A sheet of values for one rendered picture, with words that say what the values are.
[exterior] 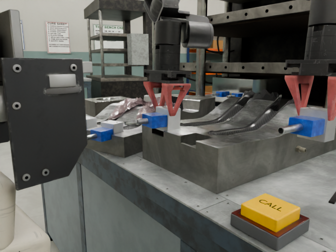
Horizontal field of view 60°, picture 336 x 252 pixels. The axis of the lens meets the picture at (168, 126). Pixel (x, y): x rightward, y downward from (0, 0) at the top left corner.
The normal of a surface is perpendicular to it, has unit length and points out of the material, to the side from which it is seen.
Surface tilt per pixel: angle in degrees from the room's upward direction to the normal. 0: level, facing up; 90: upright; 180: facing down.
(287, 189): 0
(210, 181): 90
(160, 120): 91
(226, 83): 90
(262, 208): 0
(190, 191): 0
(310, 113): 88
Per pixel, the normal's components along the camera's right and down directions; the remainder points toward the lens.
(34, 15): 0.43, 0.19
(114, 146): -0.59, 0.17
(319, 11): -0.83, 0.08
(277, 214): 0.00, -0.98
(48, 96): 0.71, 0.15
